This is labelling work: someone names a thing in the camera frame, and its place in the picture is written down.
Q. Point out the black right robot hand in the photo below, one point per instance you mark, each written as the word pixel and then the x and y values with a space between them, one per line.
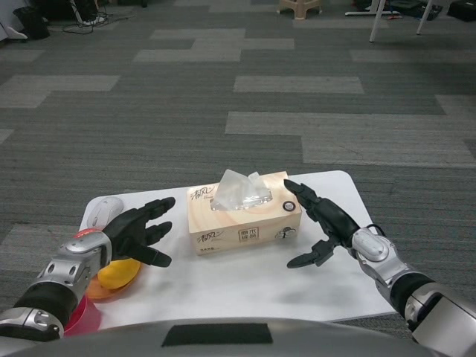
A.
pixel 336 219

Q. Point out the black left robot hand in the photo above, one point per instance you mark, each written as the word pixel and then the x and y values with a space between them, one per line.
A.
pixel 126 234

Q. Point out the beige tissue box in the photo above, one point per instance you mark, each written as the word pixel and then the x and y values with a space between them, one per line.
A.
pixel 230 234

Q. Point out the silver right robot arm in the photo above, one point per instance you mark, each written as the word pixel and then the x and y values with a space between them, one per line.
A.
pixel 375 245

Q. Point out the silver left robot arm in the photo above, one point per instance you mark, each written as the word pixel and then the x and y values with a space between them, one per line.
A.
pixel 74 253

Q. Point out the white computer mouse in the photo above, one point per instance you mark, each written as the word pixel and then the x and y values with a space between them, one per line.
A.
pixel 102 212

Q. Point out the red apple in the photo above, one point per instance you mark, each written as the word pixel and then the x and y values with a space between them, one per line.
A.
pixel 85 234

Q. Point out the yellow fruit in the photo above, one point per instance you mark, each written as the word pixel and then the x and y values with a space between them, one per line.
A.
pixel 119 275

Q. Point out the orange plastic plate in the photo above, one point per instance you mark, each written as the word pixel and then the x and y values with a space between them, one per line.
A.
pixel 100 294

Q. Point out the pink plastic bowl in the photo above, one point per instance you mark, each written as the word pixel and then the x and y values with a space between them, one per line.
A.
pixel 87 316

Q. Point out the silver robot chest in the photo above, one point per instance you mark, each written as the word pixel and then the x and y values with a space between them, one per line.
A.
pixel 223 346

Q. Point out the white desk leg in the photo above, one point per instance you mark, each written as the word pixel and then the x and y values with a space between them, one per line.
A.
pixel 425 16
pixel 377 20

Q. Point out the white desk foot bar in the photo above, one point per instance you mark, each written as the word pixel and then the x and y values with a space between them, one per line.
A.
pixel 372 13

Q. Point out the beige plastic stool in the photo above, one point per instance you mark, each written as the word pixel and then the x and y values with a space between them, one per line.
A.
pixel 301 9

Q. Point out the white power strip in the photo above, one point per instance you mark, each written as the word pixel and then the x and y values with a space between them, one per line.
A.
pixel 93 21

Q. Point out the white striped pole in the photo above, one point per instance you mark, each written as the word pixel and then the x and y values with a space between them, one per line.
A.
pixel 77 9

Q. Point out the white furniture base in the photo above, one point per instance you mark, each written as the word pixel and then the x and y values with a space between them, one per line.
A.
pixel 11 33

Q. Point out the black waste bin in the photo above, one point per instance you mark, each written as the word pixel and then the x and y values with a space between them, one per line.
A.
pixel 31 22

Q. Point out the black bag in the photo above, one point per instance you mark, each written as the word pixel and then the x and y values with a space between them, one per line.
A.
pixel 463 9

